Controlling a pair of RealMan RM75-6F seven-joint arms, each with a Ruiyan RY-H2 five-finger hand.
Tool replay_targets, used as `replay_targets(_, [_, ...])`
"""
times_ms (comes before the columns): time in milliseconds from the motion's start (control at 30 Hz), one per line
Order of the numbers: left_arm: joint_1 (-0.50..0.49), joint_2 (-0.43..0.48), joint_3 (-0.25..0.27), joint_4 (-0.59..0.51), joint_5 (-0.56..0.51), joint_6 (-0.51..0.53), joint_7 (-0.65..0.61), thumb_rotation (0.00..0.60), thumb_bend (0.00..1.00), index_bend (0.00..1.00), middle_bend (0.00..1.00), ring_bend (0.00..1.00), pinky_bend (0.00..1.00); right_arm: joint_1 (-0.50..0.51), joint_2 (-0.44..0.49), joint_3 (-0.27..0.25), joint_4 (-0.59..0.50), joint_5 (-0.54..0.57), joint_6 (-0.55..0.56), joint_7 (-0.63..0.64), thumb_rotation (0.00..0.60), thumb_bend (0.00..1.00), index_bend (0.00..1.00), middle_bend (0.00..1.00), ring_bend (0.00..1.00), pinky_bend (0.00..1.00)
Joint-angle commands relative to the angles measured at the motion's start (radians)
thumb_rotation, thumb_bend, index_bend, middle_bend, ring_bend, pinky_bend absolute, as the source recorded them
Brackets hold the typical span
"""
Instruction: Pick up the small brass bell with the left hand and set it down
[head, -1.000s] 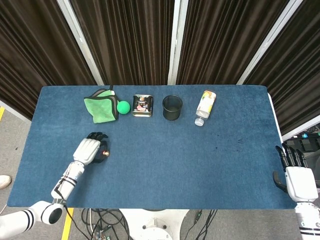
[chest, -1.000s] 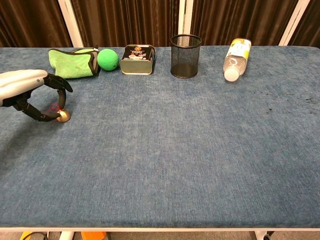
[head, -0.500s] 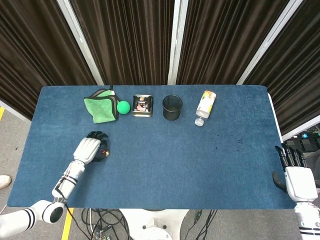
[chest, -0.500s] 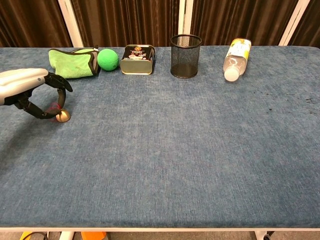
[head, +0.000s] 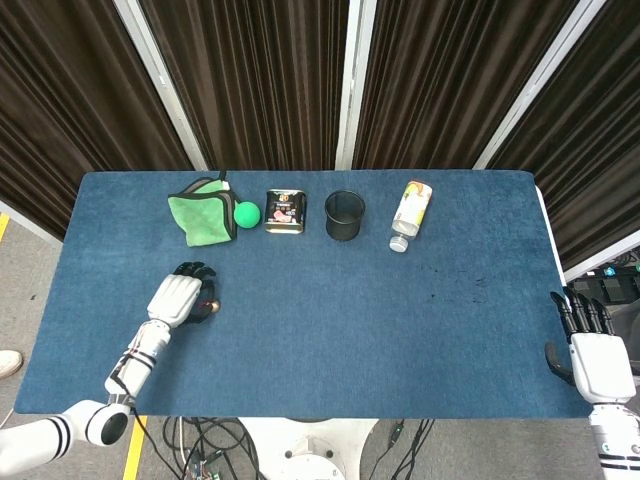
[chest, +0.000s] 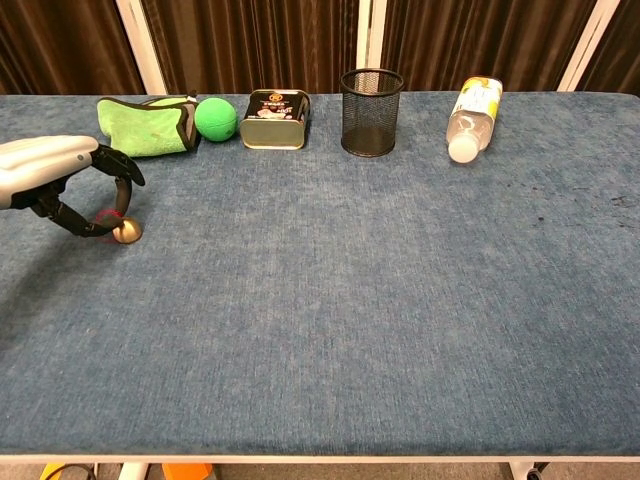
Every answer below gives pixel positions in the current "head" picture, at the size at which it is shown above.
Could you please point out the green microfibre cloth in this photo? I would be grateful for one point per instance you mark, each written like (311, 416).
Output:
(200, 215)

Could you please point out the white table frame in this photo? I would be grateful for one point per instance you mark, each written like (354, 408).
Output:
(550, 225)

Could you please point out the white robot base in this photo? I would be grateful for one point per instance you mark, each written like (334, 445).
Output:
(305, 450)

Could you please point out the black equipment with teal knobs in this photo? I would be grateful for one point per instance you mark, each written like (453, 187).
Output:
(612, 287)

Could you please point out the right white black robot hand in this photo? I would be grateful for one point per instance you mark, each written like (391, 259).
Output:
(597, 360)

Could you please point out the black mesh pen cup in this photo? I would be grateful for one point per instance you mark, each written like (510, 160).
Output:
(345, 227)

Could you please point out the green circuit board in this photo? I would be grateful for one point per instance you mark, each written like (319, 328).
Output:
(205, 467)

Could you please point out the yellow floor tape strip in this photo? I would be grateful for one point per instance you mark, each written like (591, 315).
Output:
(135, 450)
(4, 224)

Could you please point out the blue fabric table mat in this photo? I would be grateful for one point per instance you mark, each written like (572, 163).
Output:
(350, 325)

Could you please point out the white screen frame post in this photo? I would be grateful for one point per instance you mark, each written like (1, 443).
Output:
(355, 80)
(532, 82)
(160, 82)

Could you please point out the clear plastic bottle, yellow label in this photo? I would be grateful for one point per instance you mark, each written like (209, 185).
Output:
(411, 210)

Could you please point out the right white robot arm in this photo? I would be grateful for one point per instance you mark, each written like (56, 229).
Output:
(616, 440)

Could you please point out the rectangular metal food tin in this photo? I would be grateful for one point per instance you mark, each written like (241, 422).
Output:
(285, 212)

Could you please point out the dark brown curtain panel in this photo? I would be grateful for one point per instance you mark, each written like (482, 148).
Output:
(250, 80)
(65, 100)
(600, 150)
(450, 75)

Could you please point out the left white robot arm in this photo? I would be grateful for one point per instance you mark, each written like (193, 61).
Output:
(135, 365)

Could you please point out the white screen bottom rail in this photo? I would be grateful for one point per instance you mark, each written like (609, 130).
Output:
(30, 221)
(605, 255)

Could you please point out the white shoe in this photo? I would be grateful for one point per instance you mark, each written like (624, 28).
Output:
(10, 362)

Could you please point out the green rubber ball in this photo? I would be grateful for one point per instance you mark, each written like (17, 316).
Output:
(247, 215)

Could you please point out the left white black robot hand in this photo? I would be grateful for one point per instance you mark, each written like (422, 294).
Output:
(175, 297)

